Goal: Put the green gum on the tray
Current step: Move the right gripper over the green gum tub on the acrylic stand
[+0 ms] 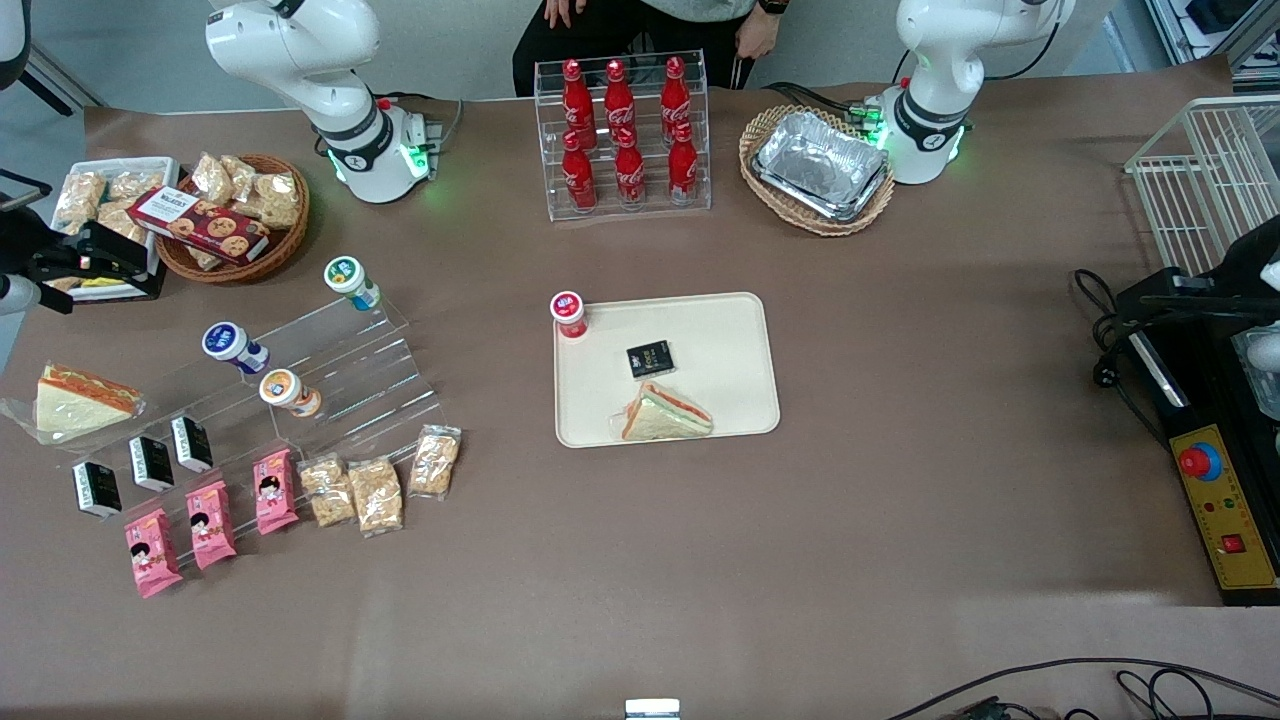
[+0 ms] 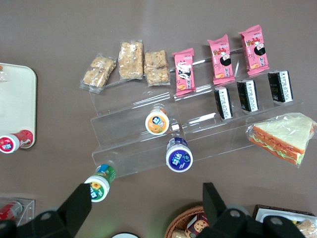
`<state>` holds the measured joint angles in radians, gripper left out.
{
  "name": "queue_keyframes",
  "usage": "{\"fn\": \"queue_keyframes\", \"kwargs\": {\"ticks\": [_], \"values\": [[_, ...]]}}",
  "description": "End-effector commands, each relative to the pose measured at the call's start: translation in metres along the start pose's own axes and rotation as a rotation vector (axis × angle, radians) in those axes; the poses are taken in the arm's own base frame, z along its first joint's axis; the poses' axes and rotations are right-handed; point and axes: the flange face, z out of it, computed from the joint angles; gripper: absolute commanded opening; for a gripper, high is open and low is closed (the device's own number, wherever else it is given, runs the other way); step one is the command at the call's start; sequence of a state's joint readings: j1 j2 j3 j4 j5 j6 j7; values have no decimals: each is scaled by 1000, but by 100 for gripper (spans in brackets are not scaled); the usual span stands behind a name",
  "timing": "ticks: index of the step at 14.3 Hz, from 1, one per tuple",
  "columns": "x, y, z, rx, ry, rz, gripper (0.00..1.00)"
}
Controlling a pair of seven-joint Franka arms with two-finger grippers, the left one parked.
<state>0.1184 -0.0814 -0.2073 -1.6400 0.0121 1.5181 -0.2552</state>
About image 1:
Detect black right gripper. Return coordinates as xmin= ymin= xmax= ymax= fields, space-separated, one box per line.
xmin=0 ymin=206 xmax=153 ymax=314

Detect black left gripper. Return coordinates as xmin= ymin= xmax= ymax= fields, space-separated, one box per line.
xmin=1140 ymin=215 xmax=1280 ymax=327

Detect pink cartoon snack pack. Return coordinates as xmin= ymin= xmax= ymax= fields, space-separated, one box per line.
xmin=185 ymin=479 xmax=239 ymax=572
xmin=123 ymin=507 xmax=185 ymax=600
xmin=251 ymin=447 xmax=301 ymax=537

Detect black power cable with plug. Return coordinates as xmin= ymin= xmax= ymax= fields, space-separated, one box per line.
xmin=1073 ymin=268 xmax=1173 ymax=446

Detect person hand with watch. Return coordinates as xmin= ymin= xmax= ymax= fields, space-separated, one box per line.
xmin=734 ymin=6 xmax=782 ymax=62

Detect orange cap gum bottle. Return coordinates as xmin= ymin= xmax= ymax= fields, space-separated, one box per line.
xmin=259 ymin=368 xmax=324 ymax=419

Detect black floor cables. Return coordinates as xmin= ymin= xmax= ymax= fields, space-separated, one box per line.
xmin=884 ymin=657 xmax=1280 ymax=720

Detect green cap gum bottle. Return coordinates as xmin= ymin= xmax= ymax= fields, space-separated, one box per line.
xmin=324 ymin=256 xmax=382 ymax=312

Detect black control box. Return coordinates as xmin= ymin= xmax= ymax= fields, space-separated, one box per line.
xmin=1114 ymin=268 xmax=1280 ymax=608

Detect round wicker basket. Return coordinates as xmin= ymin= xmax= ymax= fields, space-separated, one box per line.
xmin=154 ymin=152 xmax=312 ymax=287

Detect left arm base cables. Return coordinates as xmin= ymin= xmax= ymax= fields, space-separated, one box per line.
xmin=764 ymin=80 xmax=883 ymax=129

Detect oval wicker basket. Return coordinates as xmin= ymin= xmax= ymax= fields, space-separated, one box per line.
xmin=739 ymin=104 xmax=897 ymax=238

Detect aluminium foil tray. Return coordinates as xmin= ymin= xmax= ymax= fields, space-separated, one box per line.
xmin=751 ymin=110 xmax=892 ymax=223

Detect grey metal frame bar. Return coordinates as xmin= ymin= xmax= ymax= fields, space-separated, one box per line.
xmin=22 ymin=42 xmax=108 ymax=113

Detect black flat tray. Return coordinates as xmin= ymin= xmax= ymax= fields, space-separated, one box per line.
xmin=70 ymin=262 xmax=168 ymax=303

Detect blue cap gum bottle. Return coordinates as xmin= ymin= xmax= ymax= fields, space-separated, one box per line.
xmin=202 ymin=321 xmax=271 ymax=376

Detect red-lid yogurt cup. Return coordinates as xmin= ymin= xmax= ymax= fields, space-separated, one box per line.
xmin=549 ymin=290 xmax=589 ymax=342

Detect small black snack box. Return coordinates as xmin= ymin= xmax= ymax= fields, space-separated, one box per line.
xmin=72 ymin=460 xmax=123 ymax=519
xmin=170 ymin=414 xmax=215 ymax=474
xmin=626 ymin=340 xmax=675 ymax=381
xmin=128 ymin=435 xmax=176 ymax=493

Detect white wire basket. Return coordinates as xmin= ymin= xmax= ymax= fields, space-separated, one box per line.
xmin=1124 ymin=95 xmax=1280 ymax=278

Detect cream plastic serving tray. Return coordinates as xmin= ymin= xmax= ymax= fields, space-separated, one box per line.
xmin=554 ymin=291 xmax=782 ymax=449

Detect metal shelf rack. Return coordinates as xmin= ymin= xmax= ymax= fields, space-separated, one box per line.
xmin=1144 ymin=0 xmax=1280 ymax=83

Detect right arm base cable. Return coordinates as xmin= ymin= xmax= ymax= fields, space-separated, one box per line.
xmin=378 ymin=92 xmax=467 ymax=153

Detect seated person dark trousers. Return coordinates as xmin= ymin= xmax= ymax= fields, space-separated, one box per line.
xmin=511 ymin=0 xmax=793 ymax=99

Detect red cola bottle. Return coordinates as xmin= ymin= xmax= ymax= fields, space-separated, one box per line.
xmin=560 ymin=129 xmax=599 ymax=212
xmin=561 ymin=59 xmax=598 ymax=151
xmin=603 ymin=59 xmax=638 ymax=149
xmin=612 ymin=127 xmax=648 ymax=207
xmin=660 ymin=55 xmax=694 ymax=141
xmin=667 ymin=121 xmax=701 ymax=202

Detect clear acrylic stepped stand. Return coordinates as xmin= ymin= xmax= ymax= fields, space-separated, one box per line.
xmin=58 ymin=284 xmax=445 ymax=526

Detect clear acrylic bottle rack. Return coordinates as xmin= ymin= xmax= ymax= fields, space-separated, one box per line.
xmin=534 ymin=49 xmax=714 ymax=223

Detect white rectangular plastic tray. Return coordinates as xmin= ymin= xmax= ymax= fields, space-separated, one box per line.
xmin=48 ymin=156 xmax=182 ymax=303

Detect red cookie box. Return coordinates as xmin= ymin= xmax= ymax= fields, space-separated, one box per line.
xmin=127 ymin=185 xmax=272 ymax=267

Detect red emergency stop button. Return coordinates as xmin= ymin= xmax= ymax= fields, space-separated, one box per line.
xmin=1178 ymin=442 xmax=1224 ymax=483

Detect wrapped triangle sandwich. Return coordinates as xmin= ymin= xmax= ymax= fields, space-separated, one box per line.
xmin=0 ymin=362 xmax=149 ymax=443
xmin=611 ymin=379 xmax=715 ymax=443

